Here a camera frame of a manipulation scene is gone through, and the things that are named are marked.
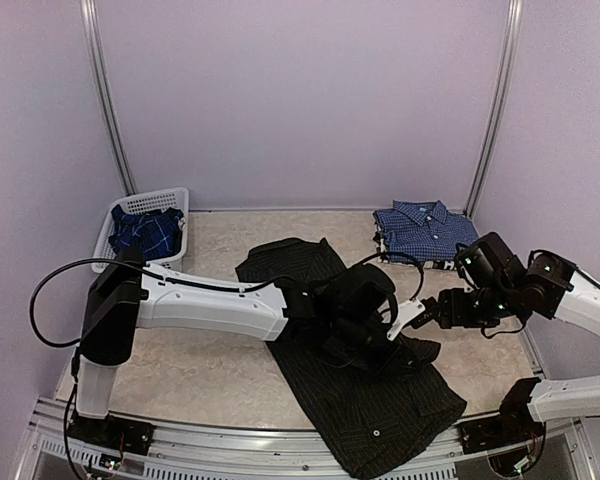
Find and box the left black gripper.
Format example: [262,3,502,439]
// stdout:
[333,314,424,382]

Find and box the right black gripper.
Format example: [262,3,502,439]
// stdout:
[435,284,519,328]

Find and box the black white printed shirt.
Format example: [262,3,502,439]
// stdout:
[409,260,456,271]

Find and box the black pinstripe long sleeve shirt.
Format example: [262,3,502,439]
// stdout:
[236,238,466,479]

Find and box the blue checked shirt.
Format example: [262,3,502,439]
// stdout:
[373,200,478,262]

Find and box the white plastic laundry basket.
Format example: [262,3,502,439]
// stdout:
[93,187,189,271]

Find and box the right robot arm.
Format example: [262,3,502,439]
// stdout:
[437,232,600,444]

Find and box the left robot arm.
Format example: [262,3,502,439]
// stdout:
[41,248,425,445]

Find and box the dark blue plaid shirt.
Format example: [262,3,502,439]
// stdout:
[108,205,184,261]

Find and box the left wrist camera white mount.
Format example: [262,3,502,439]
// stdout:
[387,297,439,341]

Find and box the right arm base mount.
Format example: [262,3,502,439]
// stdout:
[457,377,546,454]

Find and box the front aluminium rail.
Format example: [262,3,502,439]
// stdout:
[10,397,600,479]

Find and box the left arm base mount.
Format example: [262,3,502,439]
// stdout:
[67,414,156,456]

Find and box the right aluminium frame post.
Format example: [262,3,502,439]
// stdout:
[463,0,524,218]

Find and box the aluminium frame post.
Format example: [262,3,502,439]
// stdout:
[79,0,137,195]
[463,0,524,218]

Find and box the left aluminium frame post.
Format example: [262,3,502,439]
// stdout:
[79,0,137,195]

